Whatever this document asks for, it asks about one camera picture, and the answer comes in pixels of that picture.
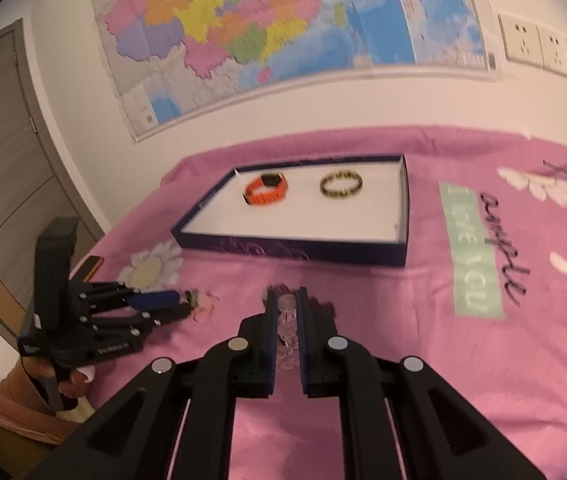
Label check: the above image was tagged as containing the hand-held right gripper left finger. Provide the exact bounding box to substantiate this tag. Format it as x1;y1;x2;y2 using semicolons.
23;287;280;480

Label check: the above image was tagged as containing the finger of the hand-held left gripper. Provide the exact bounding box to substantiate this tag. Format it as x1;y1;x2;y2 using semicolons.
79;282;184;312
80;296;198;343

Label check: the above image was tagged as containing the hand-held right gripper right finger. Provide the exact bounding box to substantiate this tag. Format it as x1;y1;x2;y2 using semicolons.
297;287;549;480

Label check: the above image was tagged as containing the clear crystal bead bracelet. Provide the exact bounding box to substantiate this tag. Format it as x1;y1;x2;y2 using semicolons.
263;292;305;367

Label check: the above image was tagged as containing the pink bead bracelet green charm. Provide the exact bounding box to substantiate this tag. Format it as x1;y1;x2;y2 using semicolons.
183;287;220;324

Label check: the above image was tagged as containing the dark blue jewelry box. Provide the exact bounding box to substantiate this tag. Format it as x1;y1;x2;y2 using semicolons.
170;154;410;267

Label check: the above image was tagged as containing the person's left forearm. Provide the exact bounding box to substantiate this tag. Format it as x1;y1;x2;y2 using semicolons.
0;367;89;446

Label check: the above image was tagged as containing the person's left hand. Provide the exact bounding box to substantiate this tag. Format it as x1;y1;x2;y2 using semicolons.
26;364;96;401

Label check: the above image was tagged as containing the wooden table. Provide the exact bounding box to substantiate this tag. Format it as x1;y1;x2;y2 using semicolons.
70;256;105;283

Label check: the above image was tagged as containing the pink flower printed cloth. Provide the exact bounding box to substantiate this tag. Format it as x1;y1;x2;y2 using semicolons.
78;125;567;480

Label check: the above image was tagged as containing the grey wooden door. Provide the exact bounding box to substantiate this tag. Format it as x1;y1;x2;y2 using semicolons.
0;19;109;336

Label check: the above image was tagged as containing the orange smart watch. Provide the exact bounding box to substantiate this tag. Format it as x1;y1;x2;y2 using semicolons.
242;172;289;207

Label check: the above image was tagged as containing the tortoiseshell bangle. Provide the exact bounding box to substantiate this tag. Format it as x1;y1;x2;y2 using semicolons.
319;170;364;200

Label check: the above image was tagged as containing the colourful wall map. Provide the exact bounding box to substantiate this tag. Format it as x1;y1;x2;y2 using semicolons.
90;0;498;142

